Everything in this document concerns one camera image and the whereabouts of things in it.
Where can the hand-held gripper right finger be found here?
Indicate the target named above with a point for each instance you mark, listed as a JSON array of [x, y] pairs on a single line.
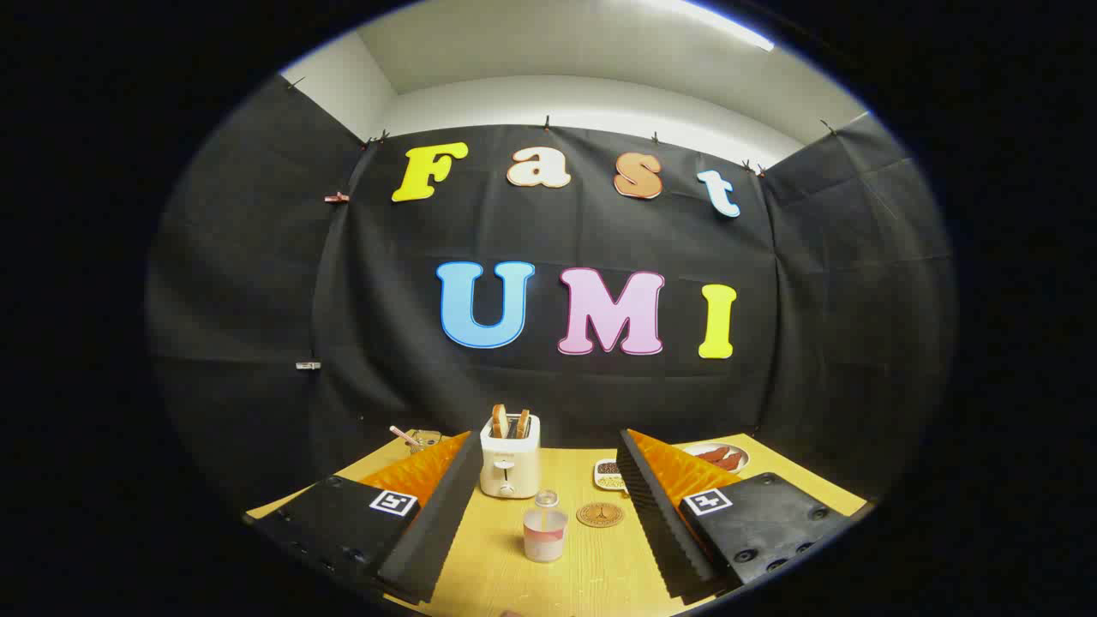
[[656, 523]]

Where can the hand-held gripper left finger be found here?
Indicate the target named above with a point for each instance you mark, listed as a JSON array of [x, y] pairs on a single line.
[[437, 523]]

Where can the round brown coaster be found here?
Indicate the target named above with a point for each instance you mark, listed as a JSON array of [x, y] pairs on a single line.
[[599, 514]]

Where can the clear juice bottle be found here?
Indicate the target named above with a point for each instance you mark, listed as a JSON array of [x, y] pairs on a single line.
[[545, 536]]

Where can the white divided dish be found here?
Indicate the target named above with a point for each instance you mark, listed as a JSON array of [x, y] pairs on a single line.
[[608, 476]]

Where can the wooden table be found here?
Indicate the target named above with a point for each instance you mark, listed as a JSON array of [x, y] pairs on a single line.
[[591, 566]]

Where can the white oval plate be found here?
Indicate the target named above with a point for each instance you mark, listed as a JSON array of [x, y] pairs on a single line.
[[690, 449]]

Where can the small glass holder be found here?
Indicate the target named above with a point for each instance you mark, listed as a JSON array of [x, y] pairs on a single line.
[[424, 442]]

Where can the red sausage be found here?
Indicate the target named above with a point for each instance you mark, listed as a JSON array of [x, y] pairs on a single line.
[[730, 461], [713, 454]]

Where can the white toaster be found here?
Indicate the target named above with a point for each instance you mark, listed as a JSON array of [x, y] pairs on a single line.
[[509, 467]]

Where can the pink straw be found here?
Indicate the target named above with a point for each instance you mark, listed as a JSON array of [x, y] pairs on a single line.
[[403, 434]]

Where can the toast slice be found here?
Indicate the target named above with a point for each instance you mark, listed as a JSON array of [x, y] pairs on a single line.
[[500, 420], [523, 422]]

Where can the black backdrop cloth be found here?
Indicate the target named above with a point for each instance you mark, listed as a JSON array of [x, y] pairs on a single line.
[[557, 231]]

